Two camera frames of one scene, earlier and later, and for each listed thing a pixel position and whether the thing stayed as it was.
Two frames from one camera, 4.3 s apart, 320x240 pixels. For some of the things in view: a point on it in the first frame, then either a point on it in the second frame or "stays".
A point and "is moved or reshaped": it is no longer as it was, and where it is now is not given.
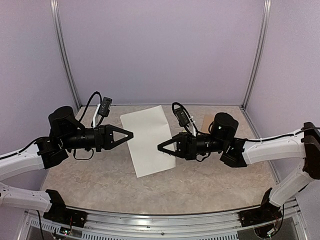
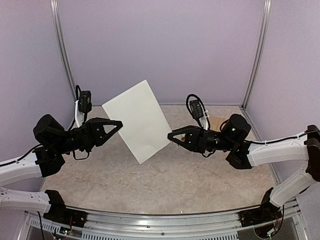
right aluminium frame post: (267, 7) stays
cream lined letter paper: (150, 128) is moved or reshaped
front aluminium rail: (108, 225) stays
